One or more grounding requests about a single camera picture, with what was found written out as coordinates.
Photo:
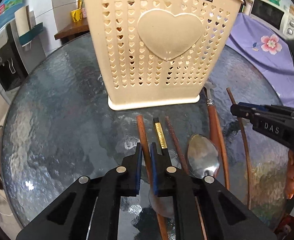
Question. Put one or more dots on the paper towel roll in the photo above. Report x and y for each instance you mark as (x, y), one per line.
(22, 20)

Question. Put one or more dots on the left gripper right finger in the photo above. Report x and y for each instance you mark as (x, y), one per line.
(203, 207)

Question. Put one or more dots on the yellow cup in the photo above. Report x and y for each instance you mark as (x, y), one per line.
(77, 14)

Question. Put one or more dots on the small steel spoon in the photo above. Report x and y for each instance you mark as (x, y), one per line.
(161, 205)

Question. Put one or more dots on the beige perforated utensil holder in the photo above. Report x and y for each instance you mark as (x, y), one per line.
(158, 52)

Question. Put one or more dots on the dark brown chopstick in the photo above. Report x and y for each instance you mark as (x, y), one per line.
(184, 167)

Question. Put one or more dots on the white microwave oven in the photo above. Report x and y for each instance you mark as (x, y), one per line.
(277, 19)

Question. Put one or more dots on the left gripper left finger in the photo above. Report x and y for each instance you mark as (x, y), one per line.
(89, 208)

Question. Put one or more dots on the wooden handled spoon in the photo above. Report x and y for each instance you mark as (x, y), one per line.
(211, 112)

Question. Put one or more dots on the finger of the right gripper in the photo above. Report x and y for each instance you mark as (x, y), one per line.
(273, 129)
(248, 110)

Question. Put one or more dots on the purple floral cloth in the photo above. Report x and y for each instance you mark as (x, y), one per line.
(266, 51)

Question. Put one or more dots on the brown wooden chopstick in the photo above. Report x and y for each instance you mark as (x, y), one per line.
(146, 152)

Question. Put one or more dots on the black gold chopstick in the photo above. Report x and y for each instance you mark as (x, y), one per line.
(160, 135)

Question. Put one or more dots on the water dispenser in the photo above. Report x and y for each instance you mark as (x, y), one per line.
(16, 61)

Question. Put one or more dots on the brown wooden counter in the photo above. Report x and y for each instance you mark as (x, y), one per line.
(73, 29)

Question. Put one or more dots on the reddish wooden chopstick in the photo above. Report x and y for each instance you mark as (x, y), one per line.
(223, 153)

